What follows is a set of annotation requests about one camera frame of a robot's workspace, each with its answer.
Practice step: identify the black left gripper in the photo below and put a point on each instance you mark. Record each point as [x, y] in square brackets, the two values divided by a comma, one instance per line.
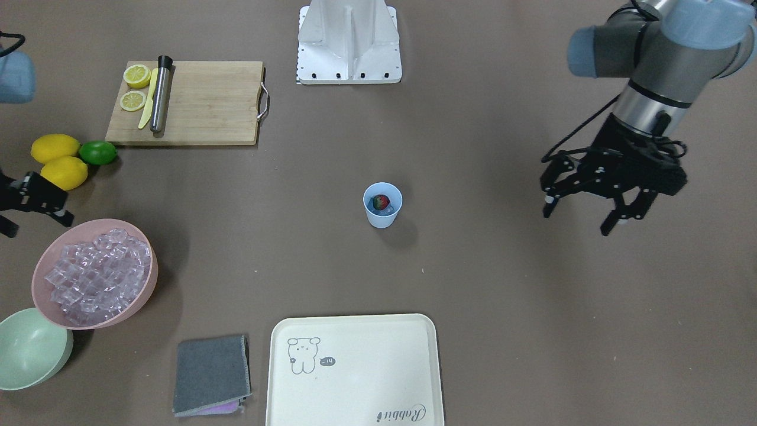
[615, 142]

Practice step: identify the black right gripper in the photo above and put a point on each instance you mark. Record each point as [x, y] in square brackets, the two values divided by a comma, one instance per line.
[34, 195]

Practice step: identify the red strawberry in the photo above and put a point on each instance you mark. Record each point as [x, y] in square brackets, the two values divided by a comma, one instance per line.
[379, 202]

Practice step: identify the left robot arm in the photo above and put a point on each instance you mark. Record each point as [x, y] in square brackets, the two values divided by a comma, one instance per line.
[668, 51]

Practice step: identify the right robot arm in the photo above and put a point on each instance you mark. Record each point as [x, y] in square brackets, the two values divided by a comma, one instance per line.
[18, 82]

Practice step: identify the pile of clear ice cubes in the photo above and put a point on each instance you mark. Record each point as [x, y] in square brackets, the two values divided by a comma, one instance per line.
[94, 281]

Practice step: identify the light blue plastic cup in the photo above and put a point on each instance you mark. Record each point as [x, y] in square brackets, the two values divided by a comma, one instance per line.
[396, 199]

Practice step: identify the pink bowl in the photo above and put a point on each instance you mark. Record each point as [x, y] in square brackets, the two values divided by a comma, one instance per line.
[87, 231]

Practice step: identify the yellow lemon near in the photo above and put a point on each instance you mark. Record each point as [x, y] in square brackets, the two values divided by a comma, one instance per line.
[66, 172]

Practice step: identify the yellow lemon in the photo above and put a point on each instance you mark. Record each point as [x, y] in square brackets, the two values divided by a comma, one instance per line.
[66, 172]
[52, 146]

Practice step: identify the yellow lemon far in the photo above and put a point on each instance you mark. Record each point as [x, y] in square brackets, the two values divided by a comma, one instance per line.
[52, 146]

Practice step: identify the green lime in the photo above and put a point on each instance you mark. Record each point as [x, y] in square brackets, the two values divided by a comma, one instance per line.
[98, 153]

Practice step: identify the mint green bowl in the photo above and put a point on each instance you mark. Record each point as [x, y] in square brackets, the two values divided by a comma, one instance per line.
[33, 349]

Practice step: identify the lemon half lower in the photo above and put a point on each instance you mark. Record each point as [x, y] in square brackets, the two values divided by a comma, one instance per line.
[132, 100]

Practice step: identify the lemon half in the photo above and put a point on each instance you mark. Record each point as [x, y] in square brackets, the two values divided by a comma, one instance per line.
[137, 76]
[132, 100]

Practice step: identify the yellow plastic knife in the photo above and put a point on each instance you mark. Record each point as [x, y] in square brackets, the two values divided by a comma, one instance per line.
[149, 100]

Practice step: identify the steel muddler rod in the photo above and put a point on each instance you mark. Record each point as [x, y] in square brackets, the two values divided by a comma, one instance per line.
[161, 94]

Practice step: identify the lemon half upper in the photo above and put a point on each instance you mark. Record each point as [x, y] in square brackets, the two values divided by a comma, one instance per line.
[137, 76]

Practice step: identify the wooden cutting board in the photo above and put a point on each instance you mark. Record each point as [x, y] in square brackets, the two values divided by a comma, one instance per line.
[211, 103]

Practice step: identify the grey folded cloth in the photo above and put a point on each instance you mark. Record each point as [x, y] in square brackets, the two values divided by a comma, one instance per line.
[212, 376]

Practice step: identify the cream rabbit tray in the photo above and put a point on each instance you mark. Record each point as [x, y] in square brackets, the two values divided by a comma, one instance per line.
[355, 370]

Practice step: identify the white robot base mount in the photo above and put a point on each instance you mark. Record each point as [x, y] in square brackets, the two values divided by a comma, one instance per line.
[348, 43]

